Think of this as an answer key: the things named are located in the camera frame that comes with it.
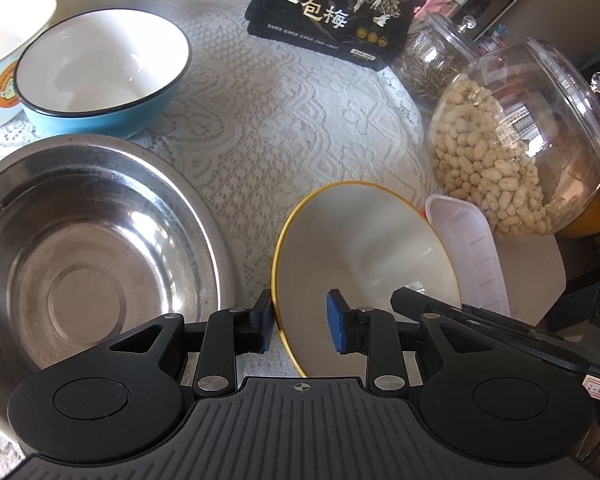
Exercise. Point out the glass jar of sunflower seeds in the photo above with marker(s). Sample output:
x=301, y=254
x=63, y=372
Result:
x=425, y=65

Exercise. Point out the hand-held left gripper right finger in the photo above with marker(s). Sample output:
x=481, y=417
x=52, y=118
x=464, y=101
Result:
x=337, y=327

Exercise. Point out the white bowl with orange label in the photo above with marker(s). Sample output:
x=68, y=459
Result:
x=5, y=35

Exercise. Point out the white bowl with yellow rim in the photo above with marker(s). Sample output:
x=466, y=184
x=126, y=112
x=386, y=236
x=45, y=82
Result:
x=370, y=240

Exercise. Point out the white plastic tray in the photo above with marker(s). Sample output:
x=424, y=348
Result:
x=470, y=245

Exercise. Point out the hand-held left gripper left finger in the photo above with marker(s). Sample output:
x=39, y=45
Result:
x=266, y=327

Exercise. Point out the stainless steel basin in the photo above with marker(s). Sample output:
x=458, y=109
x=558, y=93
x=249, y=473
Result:
x=80, y=240

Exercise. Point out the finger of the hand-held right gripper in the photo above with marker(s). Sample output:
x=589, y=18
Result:
x=505, y=327

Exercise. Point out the black printed box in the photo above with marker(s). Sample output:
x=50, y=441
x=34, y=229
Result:
x=330, y=25

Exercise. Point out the blue enamel bowl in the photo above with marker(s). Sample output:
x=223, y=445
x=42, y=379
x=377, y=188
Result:
x=105, y=60

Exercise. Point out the white lace tablecloth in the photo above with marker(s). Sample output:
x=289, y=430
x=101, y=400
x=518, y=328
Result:
x=280, y=125

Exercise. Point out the glass jar of peanuts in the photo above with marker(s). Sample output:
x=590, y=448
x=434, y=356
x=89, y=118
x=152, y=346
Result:
x=480, y=160

